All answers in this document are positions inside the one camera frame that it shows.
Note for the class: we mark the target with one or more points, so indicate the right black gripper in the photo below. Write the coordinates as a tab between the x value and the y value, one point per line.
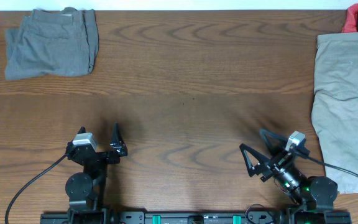
264	162

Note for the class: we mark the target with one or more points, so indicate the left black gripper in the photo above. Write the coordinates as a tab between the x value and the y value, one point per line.
119	147

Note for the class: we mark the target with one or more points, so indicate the khaki beige shorts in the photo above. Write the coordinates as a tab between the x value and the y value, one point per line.
334	114

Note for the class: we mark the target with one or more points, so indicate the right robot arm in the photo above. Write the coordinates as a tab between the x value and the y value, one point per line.
313	196

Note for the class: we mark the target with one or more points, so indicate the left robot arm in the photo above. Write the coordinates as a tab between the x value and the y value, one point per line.
86	189

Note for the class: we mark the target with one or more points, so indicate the folded grey shorts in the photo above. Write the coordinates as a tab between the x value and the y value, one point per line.
63	43

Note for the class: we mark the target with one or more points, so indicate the red cloth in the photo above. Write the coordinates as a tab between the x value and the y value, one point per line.
350	24

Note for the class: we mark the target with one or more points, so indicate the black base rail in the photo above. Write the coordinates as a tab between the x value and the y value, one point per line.
255	214

